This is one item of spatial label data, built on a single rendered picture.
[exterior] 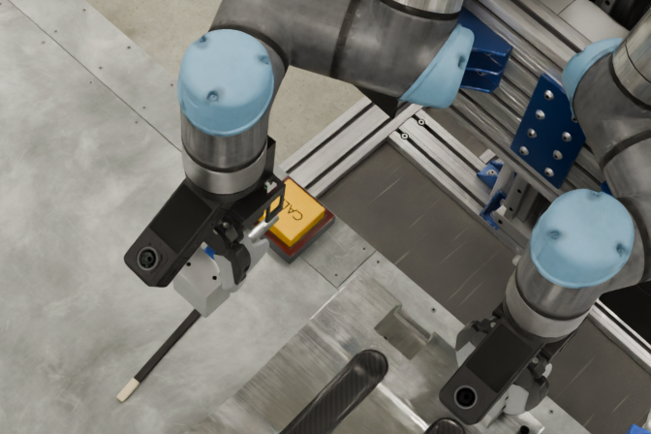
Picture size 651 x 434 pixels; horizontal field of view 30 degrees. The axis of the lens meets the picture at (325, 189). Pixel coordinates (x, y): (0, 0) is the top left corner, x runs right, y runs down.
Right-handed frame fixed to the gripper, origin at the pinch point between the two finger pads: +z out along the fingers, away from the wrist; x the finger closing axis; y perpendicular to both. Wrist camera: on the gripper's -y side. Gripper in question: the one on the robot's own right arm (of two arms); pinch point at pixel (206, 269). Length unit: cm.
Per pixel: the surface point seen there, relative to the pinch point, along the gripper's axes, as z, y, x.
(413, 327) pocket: 7.9, 13.7, -18.4
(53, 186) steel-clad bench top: 15.0, -0.2, 25.9
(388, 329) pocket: 8.8, 12.0, -16.5
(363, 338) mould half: 6.1, 8.2, -15.7
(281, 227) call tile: 11.4, 13.8, 1.6
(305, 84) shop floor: 95, 76, 48
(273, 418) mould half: 6.7, -4.9, -14.8
